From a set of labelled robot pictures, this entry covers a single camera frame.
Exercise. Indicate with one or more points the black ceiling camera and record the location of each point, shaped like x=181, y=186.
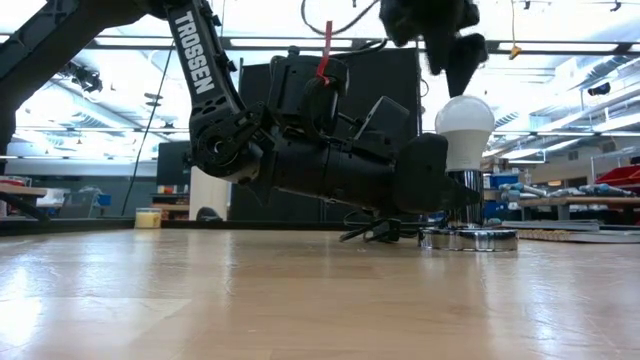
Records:
x=599, y=89

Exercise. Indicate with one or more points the yellow hanging plug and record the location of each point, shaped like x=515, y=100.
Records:
x=515, y=51

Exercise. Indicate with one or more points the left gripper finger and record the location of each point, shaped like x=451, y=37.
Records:
x=422, y=175

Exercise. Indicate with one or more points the red storage bin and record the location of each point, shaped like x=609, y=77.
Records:
x=622, y=176

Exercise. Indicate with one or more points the yellow candle jar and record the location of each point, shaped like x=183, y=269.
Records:
x=148, y=218

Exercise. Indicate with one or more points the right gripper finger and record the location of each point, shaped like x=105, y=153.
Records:
x=437, y=52
x=465, y=65

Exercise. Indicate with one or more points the white lightbulb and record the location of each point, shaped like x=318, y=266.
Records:
x=465, y=130

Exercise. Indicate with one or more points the white cylinder cup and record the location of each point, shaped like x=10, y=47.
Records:
x=210, y=200

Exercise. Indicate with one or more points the black ceiling-mounted device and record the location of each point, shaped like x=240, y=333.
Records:
x=85, y=77

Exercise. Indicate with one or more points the black curtain panel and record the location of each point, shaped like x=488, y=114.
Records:
x=385, y=75
x=252, y=85

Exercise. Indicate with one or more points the wooden shelf unit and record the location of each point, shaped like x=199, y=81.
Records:
x=170, y=205

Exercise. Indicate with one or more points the chrome lamp base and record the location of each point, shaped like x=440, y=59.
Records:
x=467, y=240

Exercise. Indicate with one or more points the black monitor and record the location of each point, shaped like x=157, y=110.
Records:
x=172, y=165

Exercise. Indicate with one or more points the wooden workbench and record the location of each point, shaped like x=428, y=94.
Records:
x=20, y=191
x=575, y=202

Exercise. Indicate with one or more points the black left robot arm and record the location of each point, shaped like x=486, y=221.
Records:
x=200, y=65

